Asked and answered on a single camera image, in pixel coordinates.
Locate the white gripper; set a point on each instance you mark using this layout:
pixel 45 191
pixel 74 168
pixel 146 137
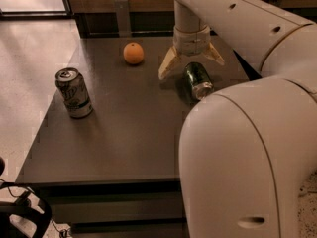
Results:
pixel 191 43

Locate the green soda can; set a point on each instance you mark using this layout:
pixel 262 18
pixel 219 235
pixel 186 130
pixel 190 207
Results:
pixel 198 81

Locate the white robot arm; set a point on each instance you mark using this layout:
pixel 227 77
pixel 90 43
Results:
pixel 246 150

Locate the silver white soda can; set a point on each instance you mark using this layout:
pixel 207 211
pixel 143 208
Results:
pixel 71 85

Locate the orange fruit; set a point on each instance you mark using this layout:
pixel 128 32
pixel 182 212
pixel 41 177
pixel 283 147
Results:
pixel 133 53

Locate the black chair base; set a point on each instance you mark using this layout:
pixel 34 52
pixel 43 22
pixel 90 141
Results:
pixel 20 207

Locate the left metal wall bracket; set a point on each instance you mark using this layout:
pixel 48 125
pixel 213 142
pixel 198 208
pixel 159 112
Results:
pixel 123 17

